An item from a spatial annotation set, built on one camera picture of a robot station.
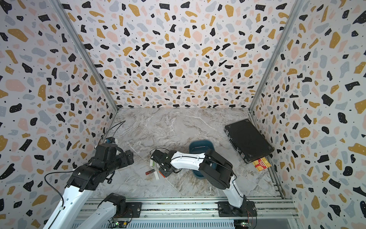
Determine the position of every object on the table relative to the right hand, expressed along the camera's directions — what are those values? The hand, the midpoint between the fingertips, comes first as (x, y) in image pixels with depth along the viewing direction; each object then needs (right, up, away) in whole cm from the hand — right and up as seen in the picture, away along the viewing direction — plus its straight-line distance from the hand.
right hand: (167, 169), depth 88 cm
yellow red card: (+60, +3, +2) cm, 60 cm away
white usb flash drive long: (-6, -3, -3) cm, 7 cm away
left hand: (-17, +13, -16) cm, 27 cm away
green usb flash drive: (-10, +4, +2) cm, 11 cm away
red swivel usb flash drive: (-11, -1, -1) cm, 11 cm away
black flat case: (+55, +15, +6) cm, 57 cm away
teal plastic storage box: (+20, +13, +8) cm, 25 cm away
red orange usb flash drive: (-1, +1, -10) cm, 10 cm away
